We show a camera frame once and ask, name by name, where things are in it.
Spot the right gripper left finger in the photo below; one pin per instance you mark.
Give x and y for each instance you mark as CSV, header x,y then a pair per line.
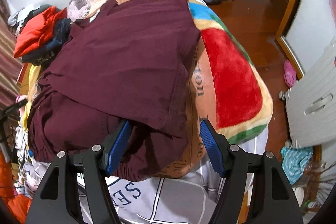
x,y
57,196

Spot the teal patterned cloth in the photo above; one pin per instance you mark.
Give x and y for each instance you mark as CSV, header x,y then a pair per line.
x,y
294,162

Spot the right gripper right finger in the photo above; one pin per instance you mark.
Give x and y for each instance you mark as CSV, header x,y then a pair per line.
x,y
272,200

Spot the orange red garment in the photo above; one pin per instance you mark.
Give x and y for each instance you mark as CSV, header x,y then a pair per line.
x,y
38,30

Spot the dark navy patterned garment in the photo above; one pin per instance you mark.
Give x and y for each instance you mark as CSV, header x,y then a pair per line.
x,y
51,48

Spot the white ribbed storage box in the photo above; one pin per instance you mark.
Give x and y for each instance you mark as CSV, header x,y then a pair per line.
x,y
310,103

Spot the printed plush blanket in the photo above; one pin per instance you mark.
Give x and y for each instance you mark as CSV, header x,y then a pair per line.
x,y
224,87

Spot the maroon jacket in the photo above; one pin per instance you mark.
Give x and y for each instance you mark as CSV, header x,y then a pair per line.
x,y
131,62

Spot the white grey printed bedsheet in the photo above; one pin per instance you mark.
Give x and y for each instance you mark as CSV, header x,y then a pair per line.
x,y
187,199

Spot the striped maroon curtain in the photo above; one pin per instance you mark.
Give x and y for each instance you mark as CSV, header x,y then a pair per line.
x,y
10,67

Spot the dark clutter pile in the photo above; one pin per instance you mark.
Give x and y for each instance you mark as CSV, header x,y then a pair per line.
x,y
21,17

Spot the pink clog shoe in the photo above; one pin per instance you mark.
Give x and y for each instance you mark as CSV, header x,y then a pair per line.
x,y
290,76

